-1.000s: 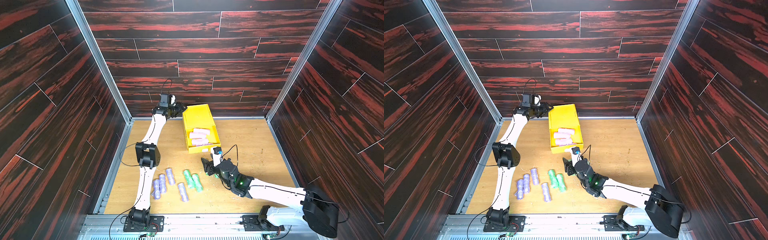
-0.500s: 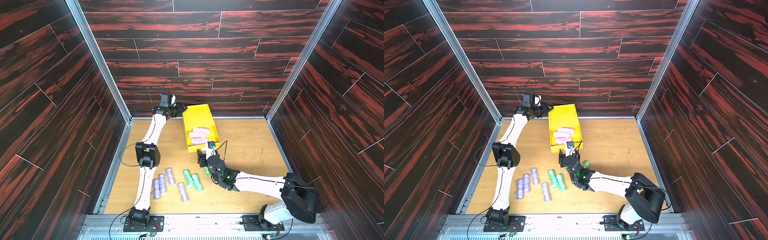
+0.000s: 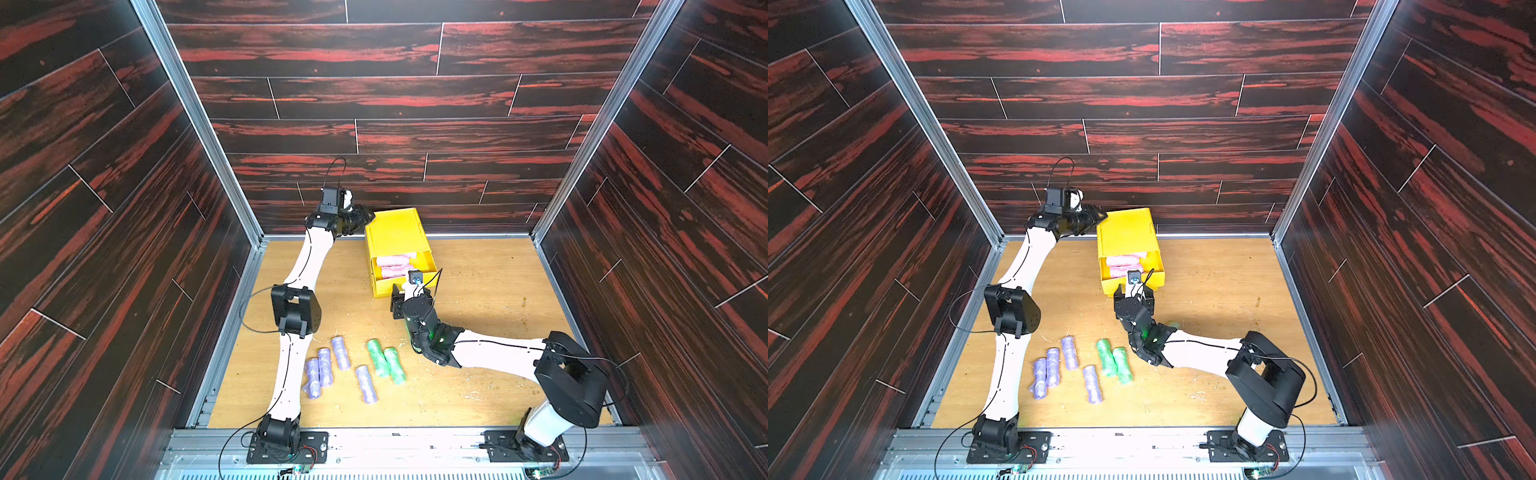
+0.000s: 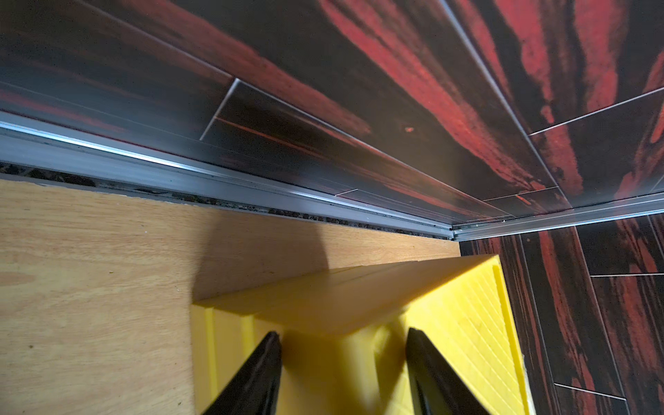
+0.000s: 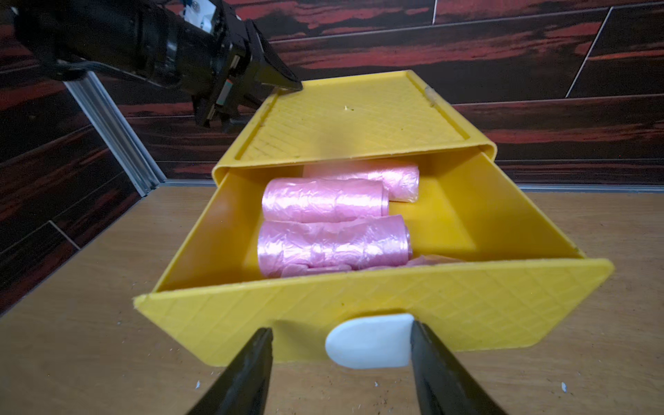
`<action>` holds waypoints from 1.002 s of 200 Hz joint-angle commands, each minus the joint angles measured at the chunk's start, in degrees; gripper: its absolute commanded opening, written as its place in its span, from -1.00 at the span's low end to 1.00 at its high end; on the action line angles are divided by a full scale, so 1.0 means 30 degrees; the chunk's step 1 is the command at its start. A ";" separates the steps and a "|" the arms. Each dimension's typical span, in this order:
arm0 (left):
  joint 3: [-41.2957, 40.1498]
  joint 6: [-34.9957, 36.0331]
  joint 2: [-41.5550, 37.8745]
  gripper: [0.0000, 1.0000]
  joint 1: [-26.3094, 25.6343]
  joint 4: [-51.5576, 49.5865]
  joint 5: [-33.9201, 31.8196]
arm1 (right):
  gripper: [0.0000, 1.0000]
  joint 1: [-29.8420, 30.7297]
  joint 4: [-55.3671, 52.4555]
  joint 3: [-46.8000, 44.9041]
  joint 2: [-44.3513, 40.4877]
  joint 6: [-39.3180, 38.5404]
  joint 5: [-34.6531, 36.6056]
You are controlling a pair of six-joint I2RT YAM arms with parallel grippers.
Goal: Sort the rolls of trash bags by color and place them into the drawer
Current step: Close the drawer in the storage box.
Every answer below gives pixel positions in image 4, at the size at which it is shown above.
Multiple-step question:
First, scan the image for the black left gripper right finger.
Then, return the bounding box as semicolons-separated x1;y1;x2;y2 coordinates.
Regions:
406;328;489;415

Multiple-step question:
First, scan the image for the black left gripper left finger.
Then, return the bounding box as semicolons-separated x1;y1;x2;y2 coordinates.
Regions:
203;331;283;415

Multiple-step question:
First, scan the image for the yellow plastic drawer box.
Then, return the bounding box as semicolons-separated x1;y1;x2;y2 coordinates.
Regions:
191;255;534;414

